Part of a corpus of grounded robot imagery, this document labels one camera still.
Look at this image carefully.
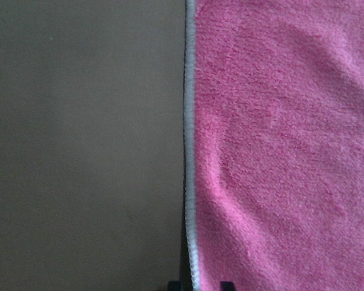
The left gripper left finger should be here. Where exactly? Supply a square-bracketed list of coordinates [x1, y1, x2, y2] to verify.
[166, 281, 184, 291]

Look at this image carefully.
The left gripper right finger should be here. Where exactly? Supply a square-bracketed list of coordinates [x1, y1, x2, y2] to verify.
[220, 281, 235, 291]

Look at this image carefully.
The pink towel with grey edge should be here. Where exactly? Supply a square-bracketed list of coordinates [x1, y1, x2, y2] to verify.
[184, 1, 364, 290]

